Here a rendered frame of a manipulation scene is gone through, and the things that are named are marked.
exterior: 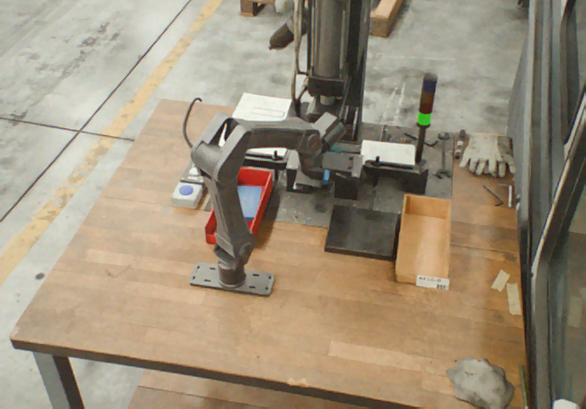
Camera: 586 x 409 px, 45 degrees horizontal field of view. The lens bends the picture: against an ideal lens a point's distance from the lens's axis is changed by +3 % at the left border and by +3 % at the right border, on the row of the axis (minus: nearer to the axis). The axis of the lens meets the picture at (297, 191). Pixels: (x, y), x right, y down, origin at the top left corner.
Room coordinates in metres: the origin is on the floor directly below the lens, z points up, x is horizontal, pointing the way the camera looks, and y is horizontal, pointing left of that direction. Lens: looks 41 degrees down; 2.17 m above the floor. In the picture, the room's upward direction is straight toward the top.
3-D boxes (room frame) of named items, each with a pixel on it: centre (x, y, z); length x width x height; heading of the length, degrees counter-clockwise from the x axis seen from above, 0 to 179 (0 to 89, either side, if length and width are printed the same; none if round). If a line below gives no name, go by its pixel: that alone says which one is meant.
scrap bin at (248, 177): (1.38, 0.15, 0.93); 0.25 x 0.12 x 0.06; 169
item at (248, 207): (1.41, 0.14, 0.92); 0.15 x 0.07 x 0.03; 176
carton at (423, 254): (1.25, -0.32, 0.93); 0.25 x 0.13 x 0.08; 169
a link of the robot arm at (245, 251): (1.15, 0.15, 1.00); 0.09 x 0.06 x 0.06; 43
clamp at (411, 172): (1.50, -0.26, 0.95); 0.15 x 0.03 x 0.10; 79
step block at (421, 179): (1.48, -0.33, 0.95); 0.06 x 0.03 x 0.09; 79
